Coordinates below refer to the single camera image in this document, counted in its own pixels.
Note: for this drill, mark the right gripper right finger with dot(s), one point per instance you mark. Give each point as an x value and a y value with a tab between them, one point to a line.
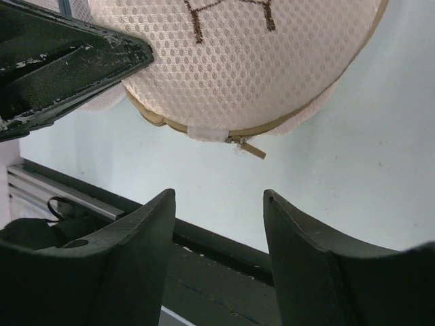
324	277

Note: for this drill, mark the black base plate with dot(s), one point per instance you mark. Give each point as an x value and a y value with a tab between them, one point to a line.
211	280

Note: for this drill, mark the aluminium side rail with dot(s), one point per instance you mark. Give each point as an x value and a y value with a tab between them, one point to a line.
29	193

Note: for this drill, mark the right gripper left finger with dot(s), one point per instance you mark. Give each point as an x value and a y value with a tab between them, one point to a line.
79	272

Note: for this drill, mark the pink mesh laundry bag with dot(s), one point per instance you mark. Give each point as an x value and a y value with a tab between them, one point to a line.
227	71

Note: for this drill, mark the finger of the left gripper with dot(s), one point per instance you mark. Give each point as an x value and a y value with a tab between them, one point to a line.
51	64

